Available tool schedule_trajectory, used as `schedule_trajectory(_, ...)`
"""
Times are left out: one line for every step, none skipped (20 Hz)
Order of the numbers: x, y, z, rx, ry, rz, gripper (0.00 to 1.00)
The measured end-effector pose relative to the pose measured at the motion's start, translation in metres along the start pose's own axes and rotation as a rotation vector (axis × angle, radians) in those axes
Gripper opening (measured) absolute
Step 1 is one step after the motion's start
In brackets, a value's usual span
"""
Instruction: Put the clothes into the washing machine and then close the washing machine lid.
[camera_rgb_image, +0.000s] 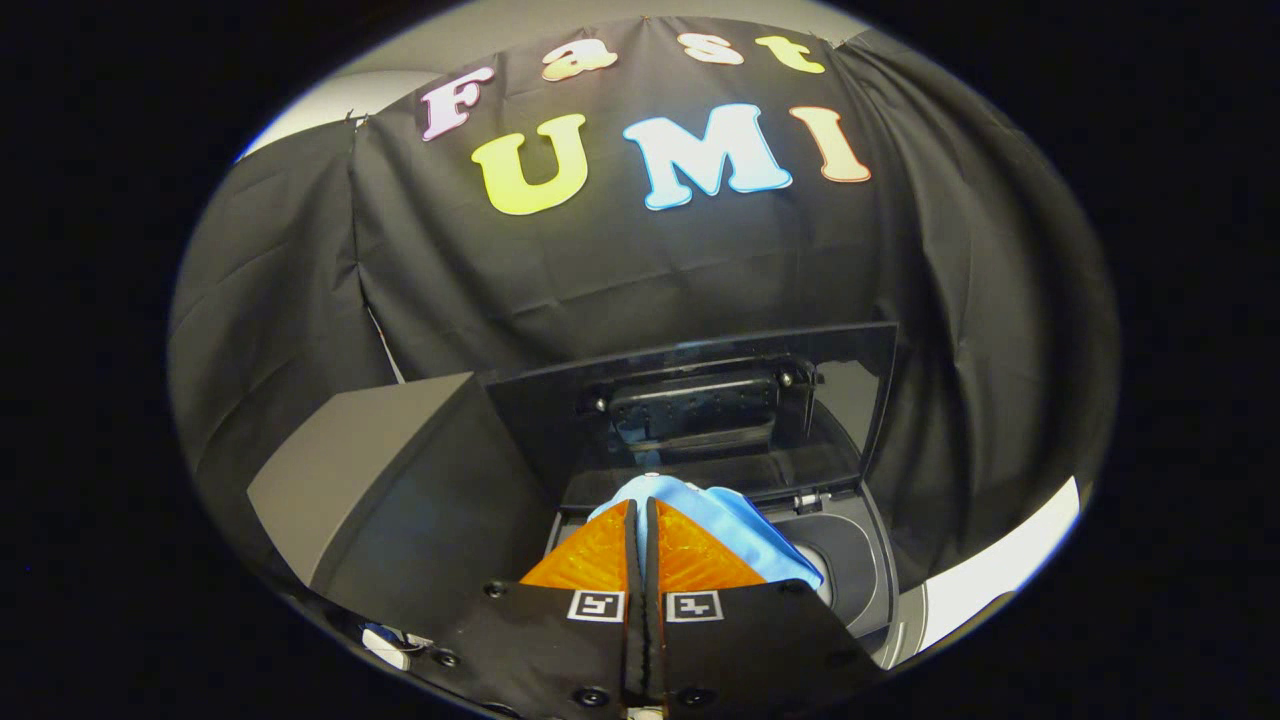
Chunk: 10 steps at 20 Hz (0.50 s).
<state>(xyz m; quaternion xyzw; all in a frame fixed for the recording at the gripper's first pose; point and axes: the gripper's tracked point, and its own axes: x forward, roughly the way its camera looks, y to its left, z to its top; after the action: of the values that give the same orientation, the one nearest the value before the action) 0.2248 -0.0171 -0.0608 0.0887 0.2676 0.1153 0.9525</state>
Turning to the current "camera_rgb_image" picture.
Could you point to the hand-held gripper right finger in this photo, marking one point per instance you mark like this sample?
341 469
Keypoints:
760 650

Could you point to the dark grey washing machine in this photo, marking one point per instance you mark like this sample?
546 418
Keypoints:
860 570

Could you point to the black backdrop cloth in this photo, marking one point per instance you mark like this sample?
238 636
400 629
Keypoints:
650 260

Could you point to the grey cabinet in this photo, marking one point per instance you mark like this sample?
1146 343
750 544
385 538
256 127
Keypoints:
400 490

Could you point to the white power strip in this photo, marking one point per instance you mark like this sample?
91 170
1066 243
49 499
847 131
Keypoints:
392 645

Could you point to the dark washing machine lid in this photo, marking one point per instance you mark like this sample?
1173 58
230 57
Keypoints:
550 420

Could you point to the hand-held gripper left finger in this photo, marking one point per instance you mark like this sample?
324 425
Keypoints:
540 650

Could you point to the light blue polo shirt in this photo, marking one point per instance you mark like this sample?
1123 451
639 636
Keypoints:
745 530

